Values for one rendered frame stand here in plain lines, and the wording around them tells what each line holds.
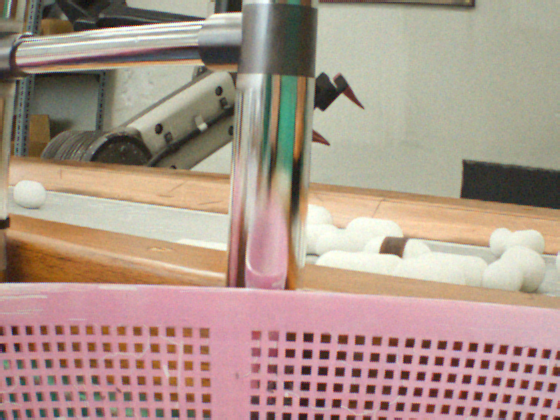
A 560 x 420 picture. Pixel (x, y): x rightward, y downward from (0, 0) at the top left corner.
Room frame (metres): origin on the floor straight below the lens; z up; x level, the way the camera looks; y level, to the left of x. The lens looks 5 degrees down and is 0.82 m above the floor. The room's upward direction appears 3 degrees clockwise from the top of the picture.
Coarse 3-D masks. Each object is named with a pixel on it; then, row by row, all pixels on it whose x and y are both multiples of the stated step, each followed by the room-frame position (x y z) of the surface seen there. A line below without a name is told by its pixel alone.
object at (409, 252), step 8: (376, 240) 0.50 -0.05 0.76; (408, 240) 0.49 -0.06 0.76; (416, 240) 0.49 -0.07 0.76; (368, 248) 0.50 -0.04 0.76; (376, 248) 0.49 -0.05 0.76; (408, 248) 0.49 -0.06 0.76; (416, 248) 0.49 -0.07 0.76; (424, 248) 0.49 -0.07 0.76; (408, 256) 0.48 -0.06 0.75; (416, 256) 0.48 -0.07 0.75
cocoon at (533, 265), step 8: (512, 248) 0.48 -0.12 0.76; (520, 248) 0.47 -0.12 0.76; (528, 248) 0.47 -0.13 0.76; (504, 256) 0.48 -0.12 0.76; (512, 256) 0.47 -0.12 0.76; (520, 256) 0.46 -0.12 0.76; (528, 256) 0.46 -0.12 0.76; (536, 256) 0.46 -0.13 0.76; (520, 264) 0.46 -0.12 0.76; (528, 264) 0.46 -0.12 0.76; (536, 264) 0.46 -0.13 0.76; (544, 264) 0.46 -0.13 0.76; (528, 272) 0.45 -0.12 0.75; (536, 272) 0.45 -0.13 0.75; (544, 272) 0.46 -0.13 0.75; (528, 280) 0.46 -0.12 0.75; (536, 280) 0.46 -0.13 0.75; (520, 288) 0.46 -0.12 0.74; (528, 288) 0.46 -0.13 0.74; (536, 288) 0.46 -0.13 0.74
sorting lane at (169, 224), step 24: (48, 192) 0.90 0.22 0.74; (48, 216) 0.69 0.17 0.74; (72, 216) 0.71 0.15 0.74; (96, 216) 0.72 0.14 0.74; (120, 216) 0.73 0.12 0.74; (144, 216) 0.74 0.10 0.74; (168, 216) 0.75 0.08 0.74; (192, 216) 0.76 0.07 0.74; (216, 216) 0.77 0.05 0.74; (168, 240) 0.61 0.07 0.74; (216, 240) 0.62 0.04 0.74; (312, 264) 0.54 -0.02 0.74; (552, 264) 0.58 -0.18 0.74; (552, 288) 0.48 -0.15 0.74
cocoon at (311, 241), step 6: (312, 228) 0.57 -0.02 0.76; (318, 228) 0.57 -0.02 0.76; (324, 228) 0.57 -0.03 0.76; (330, 228) 0.57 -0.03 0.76; (336, 228) 0.58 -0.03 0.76; (312, 234) 0.57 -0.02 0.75; (318, 234) 0.57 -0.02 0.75; (306, 240) 0.57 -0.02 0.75; (312, 240) 0.57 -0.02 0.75; (312, 246) 0.57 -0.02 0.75; (312, 252) 0.57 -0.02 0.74
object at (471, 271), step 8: (424, 256) 0.45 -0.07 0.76; (432, 256) 0.44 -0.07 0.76; (440, 256) 0.44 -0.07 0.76; (448, 256) 0.44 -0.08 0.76; (456, 256) 0.44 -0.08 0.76; (464, 256) 0.44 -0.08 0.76; (456, 264) 0.43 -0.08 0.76; (464, 264) 0.43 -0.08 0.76; (472, 264) 0.43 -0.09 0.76; (464, 272) 0.43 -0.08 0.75; (472, 272) 0.43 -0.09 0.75; (480, 272) 0.44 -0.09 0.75; (472, 280) 0.43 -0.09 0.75; (480, 280) 0.44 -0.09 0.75
